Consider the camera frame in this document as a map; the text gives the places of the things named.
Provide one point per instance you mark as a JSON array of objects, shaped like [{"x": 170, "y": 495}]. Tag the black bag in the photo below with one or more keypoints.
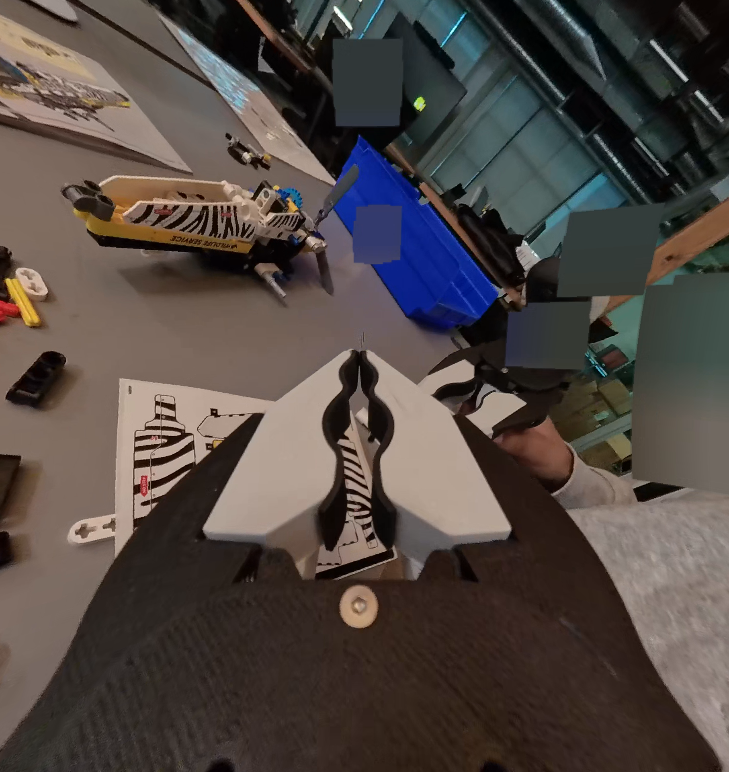
[{"x": 491, "y": 241}]

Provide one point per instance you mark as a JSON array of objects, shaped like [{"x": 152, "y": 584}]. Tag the yellow lego axle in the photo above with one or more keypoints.
[{"x": 24, "y": 303}]

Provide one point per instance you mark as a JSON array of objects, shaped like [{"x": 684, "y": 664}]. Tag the blue plastic bin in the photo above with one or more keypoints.
[{"x": 425, "y": 253}]

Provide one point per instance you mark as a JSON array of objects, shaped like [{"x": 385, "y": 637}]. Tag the lego instruction booklet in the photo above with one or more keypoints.
[{"x": 51, "y": 90}]

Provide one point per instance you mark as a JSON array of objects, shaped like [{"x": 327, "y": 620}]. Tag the wooden support post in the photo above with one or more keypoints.
[{"x": 702, "y": 235}]

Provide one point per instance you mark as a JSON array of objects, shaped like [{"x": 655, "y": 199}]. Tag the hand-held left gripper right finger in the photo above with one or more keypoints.
[{"x": 443, "y": 482}]

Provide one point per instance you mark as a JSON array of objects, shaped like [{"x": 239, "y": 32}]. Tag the zebra sticker sheet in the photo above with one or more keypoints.
[{"x": 159, "y": 452}]

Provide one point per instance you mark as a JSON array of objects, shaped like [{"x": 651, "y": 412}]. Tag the zebra striped lego helicopter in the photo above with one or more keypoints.
[{"x": 189, "y": 223}]

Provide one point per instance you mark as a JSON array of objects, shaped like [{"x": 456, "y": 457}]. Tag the small lego assembly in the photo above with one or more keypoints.
[{"x": 249, "y": 151}]

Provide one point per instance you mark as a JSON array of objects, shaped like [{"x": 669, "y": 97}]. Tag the stack of cardboard boxes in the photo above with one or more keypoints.
[{"x": 605, "y": 410}]

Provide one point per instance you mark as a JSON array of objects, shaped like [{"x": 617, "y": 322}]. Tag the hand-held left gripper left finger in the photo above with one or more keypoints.
[{"x": 274, "y": 476}]

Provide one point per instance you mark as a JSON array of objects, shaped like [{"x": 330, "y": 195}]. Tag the white thin lego liftarm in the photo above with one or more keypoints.
[{"x": 90, "y": 529}]

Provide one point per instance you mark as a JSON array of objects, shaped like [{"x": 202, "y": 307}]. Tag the white short lego beam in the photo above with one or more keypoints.
[{"x": 33, "y": 283}]

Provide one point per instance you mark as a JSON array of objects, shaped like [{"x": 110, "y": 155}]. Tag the person's right hand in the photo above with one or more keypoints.
[{"x": 536, "y": 455}]

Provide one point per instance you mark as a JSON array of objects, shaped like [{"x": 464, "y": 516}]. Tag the black computer monitor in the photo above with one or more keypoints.
[{"x": 437, "y": 78}]

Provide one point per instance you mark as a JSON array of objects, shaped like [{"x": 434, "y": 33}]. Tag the large printed cardboard sheet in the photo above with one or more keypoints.
[{"x": 244, "y": 90}]

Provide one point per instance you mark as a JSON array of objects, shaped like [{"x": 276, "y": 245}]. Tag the person's grey hoodie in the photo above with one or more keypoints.
[{"x": 672, "y": 603}]

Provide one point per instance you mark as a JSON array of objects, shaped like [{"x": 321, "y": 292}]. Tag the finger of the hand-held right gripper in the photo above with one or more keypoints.
[
  {"x": 497, "y": 410},
  {"x": 443, "y": 377}
]

